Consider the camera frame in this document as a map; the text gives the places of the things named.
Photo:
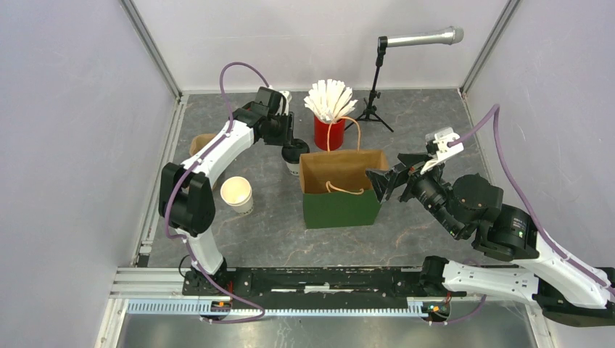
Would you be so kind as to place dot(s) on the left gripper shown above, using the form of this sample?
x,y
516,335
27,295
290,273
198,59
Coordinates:
x,y
288,133

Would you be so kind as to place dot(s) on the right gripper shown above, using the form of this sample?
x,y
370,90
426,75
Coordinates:
x,y
383,180

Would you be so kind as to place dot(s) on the single white paper cup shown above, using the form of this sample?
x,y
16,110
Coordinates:
x,y
293,167

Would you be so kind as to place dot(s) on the green paper bag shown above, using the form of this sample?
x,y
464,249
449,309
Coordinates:
x,y
336,190

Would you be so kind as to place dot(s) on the white paper cup stack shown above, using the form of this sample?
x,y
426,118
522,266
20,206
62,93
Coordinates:
x,y
236,192

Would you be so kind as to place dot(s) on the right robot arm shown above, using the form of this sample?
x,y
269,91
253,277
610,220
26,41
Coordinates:
x,y
472,209

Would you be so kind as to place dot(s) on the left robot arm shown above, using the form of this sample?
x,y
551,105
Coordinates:
x,y
186,200

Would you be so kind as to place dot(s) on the red cylindrical holder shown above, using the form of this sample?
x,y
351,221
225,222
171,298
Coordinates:
x,y
328,136

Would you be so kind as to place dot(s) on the black mini tripod stand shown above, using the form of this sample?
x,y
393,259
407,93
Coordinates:
x,y
369,114

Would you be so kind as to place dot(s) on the brown cardboard cup carrier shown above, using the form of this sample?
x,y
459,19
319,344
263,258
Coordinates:
x,y
199,142

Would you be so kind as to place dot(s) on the silver microphone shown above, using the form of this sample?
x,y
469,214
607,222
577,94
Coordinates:
x,y
447,36

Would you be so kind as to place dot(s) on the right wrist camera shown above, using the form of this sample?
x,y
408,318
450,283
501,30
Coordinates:
x,y
441,145

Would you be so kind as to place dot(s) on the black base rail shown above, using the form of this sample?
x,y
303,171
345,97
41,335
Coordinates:
x,y
334,288

